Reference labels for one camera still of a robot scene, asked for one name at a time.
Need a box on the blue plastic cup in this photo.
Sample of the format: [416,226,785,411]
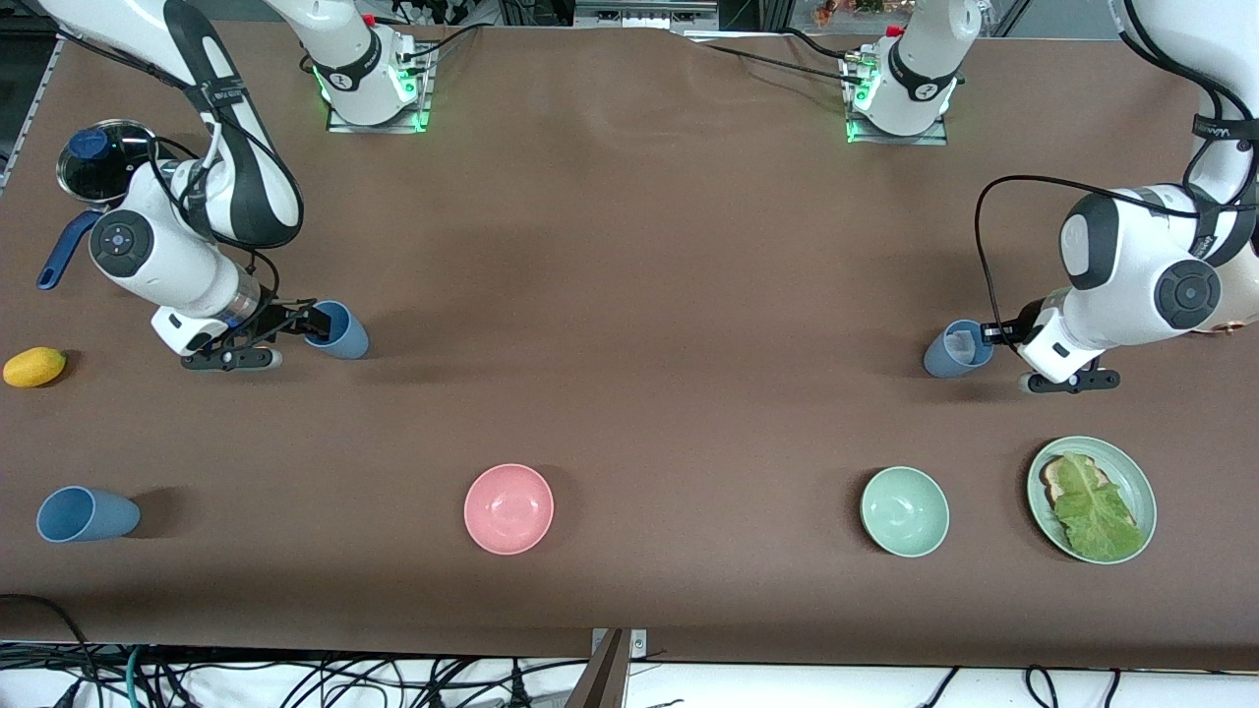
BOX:
[36,486,141,544]
[923,320,994,380]
[300,300,371,361]

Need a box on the bread slice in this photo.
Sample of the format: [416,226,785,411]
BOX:
[1043,455,1142,532]

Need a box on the yellow lemon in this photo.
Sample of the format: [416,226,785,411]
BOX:
[3,346,68,388]

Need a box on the mint green plate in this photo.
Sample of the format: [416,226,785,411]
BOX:
[1026,436,1158,565]

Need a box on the green lettuce leaf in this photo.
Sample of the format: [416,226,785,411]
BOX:
[1052,452,1147,562]

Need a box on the glass lid blue knob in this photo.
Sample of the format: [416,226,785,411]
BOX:
[57,120,159,205]

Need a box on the mint green bowl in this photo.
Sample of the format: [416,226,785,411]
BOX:
[860,465,951,559]

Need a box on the pink bowl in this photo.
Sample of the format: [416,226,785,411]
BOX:
[463,463,555,556]

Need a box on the grey power strip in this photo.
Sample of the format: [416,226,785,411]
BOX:
[573,0,721,30]

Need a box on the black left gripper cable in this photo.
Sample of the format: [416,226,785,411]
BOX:
[974,175,1206,330]

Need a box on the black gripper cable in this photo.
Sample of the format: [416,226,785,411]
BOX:
[974,175,1206,330]
[148,108,286,301]

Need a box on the black pan blue handle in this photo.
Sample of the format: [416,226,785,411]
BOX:
[37,128,186,292]

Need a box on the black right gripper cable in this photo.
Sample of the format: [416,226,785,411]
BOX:
[148,108,286,301]

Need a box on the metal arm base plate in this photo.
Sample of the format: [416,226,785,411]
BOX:
[327,44,434,134]
[846,54,948,147]

